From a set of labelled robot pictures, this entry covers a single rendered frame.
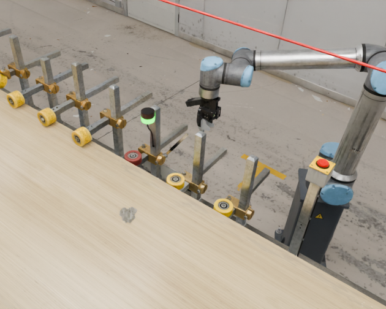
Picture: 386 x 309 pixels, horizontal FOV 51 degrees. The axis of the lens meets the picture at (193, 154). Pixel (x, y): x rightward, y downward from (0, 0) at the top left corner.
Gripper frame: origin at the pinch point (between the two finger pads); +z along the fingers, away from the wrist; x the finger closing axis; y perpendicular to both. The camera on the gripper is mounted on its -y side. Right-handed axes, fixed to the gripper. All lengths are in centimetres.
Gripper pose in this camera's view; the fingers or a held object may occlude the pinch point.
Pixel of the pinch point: (201, 129)
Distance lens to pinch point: 193.3
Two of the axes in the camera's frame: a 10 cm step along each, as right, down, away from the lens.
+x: 5.7, -5.0, 6.5
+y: 8.2, 4.0, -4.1
